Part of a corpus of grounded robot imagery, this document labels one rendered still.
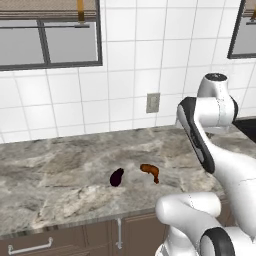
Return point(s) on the black hob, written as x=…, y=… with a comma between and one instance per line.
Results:
x=247, y=128

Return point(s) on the dark purple eggplant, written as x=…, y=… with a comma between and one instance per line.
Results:
x=116, y=177

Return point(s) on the brown chicken drumstick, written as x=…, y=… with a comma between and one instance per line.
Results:
x=150, y=170

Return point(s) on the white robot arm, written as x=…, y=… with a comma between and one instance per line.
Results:
x=230, y=173

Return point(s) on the grey wall socket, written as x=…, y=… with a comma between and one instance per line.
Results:
x=152, y=102

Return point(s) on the brown drawer front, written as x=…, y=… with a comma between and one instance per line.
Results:
x=43, y=241

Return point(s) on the brown cupboard door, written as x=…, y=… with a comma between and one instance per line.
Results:
x=140, y=236

